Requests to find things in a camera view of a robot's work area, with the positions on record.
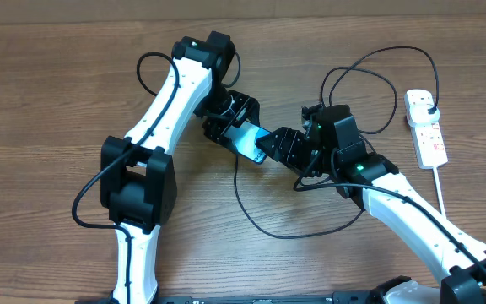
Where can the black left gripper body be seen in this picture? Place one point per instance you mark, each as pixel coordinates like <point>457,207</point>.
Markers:
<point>243,105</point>

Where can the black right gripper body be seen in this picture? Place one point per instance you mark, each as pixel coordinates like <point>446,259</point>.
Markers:
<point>310,154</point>

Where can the Samsung Galaxy smartphone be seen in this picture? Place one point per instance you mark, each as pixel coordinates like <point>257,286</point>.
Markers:
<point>244,139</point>

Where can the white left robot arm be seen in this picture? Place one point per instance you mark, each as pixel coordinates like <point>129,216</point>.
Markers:
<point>135,190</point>

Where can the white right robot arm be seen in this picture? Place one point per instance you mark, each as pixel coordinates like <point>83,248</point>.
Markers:
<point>330,144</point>

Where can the white charger plug adapter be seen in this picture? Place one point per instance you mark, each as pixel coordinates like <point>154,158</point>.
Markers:
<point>422,114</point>

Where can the white power strip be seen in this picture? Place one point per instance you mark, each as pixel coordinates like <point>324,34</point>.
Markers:
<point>427,140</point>

